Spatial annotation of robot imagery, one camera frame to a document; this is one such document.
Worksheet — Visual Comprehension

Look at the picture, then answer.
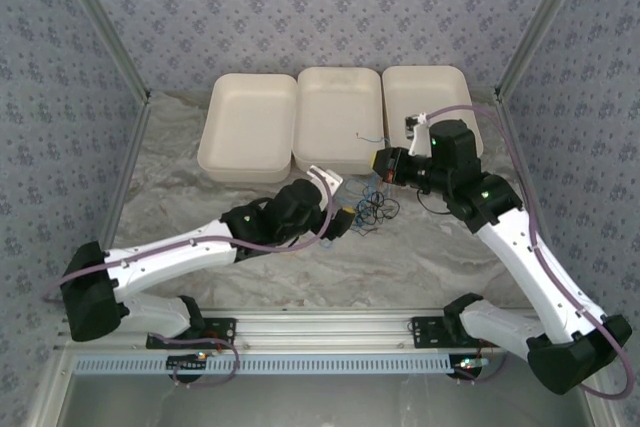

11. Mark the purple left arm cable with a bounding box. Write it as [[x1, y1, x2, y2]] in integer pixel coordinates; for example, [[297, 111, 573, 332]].
[[42, 177, 335, 391]]

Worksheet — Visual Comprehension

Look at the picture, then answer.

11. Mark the aluminium mounting rail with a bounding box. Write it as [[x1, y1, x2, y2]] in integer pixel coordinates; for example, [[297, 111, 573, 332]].
[[54, 307, 539, 354]]

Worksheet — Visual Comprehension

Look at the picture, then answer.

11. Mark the aluminium frame post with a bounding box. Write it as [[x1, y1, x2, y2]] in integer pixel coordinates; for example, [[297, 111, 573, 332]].
[[493, 0, 597, 101], [52, 0, 153, 106]]

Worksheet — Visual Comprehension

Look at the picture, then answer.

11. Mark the white rectangular tray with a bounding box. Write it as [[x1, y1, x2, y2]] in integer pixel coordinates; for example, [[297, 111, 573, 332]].
[[292, 65, 387, 176], [197, 72, 300, 184], [381, 64, 485, 161]]

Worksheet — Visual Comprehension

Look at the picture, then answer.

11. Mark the grey metal panel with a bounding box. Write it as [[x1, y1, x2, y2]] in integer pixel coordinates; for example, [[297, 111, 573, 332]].
[[27, 352, 619, 427]]

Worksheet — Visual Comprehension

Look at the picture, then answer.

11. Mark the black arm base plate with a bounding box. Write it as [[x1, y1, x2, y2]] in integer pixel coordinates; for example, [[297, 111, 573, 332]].
[[410, 315, 454, 350], [145, 316, 237, 351]]

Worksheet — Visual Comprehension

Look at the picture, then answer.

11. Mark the small circuit board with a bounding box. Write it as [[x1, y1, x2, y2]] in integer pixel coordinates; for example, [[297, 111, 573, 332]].
[[166, 352, 210, 374], [451, 354, 490, 381]]

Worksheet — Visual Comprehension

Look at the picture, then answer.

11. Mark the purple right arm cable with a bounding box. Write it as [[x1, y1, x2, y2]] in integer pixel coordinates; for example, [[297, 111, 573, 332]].
[[422, 104, 634, 402]]

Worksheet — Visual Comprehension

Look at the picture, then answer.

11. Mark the slotted pale blue cable duct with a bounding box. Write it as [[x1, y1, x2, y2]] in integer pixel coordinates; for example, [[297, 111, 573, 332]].
[[72, 352, 494, 376]]

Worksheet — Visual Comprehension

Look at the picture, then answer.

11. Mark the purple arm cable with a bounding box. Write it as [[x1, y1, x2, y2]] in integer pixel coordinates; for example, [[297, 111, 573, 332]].
[[42, 177, 335, 391], [422, 104, 634, 402]]

